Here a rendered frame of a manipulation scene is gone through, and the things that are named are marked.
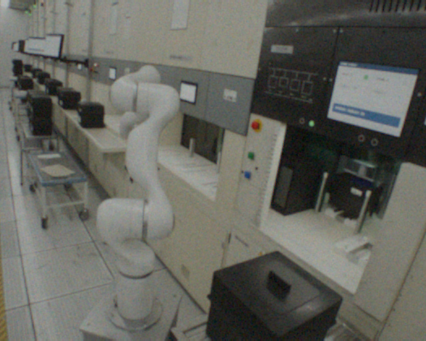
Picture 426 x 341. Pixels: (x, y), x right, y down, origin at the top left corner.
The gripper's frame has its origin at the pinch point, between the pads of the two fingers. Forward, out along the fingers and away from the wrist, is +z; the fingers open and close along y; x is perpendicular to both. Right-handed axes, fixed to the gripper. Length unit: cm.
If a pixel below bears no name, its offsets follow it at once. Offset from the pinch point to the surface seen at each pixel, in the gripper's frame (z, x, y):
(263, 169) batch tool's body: -15, -14, 56
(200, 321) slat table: 25, -66, 23
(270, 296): 0, -82, 37
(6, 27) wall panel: -130, 1161, -568
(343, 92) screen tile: -56, -44, 69
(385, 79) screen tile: -63, -57, 75
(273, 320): 0, -91, 35
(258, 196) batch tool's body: -2, -14, 56
